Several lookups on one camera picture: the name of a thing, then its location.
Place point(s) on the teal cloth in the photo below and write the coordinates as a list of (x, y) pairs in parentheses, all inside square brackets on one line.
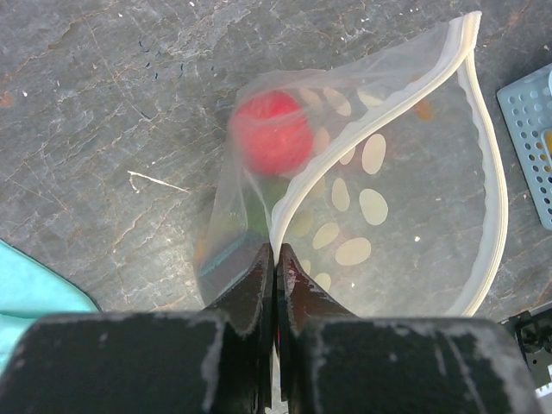
[(29, 291)]

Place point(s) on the red apple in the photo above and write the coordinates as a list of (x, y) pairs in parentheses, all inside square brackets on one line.
[(272, 132)]

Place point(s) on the green mango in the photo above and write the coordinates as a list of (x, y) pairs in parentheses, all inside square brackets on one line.
[(260, 196)]

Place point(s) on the clear dotted zip bag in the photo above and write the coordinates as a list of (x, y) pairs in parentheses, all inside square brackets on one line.
[(401, 207)]

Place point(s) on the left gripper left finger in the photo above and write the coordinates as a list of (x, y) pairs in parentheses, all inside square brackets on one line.
[(216, 360)]

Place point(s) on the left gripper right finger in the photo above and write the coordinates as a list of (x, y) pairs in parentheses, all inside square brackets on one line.
[(332, 361)]

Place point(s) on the yellow lemon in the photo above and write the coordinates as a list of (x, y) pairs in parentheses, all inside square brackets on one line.
[(547, 139)]

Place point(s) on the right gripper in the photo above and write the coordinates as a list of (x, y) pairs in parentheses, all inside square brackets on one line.
[(531, 330)]

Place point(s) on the blue plastic basket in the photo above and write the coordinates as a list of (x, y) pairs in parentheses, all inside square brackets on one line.
[(526, 108)]

